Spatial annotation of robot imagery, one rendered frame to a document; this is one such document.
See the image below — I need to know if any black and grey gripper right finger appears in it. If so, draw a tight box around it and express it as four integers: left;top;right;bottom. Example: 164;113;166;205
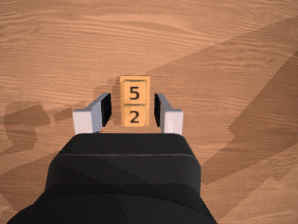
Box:
154;93;184;136

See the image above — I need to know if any light wooden tray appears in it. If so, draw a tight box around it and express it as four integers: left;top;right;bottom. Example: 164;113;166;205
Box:
120;75;150;125

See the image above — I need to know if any orange number cube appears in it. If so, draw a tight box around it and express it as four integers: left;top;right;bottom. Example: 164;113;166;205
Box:
124;104;146;127
123;80;146;104

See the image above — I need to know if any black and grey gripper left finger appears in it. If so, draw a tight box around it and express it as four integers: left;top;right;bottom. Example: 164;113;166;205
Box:
72;93;112;135

